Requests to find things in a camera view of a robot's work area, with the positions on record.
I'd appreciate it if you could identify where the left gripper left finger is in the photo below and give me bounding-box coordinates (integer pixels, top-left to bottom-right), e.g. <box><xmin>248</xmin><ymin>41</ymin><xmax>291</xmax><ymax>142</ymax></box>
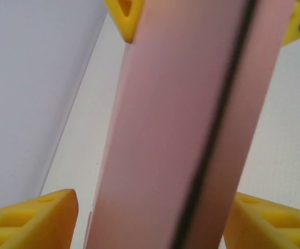
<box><xmin>0</xmin><ymin>188</ymin><xmax>79</xmax><ymax>249</ymax></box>

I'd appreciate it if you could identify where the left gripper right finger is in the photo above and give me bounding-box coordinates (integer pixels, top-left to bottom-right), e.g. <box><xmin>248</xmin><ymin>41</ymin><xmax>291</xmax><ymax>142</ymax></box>
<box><xmin>222</xmin><ymin>191</ymin><xmax>300</xmax><ymax>249</ymax></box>

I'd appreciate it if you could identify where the pink paper box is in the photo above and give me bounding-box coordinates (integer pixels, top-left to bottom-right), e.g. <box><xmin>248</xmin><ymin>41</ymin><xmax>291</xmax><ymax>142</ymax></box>
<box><xmin>84</xmin><ymin>0</ymin><xmax>298</xmax><ymax>249</ymax></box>

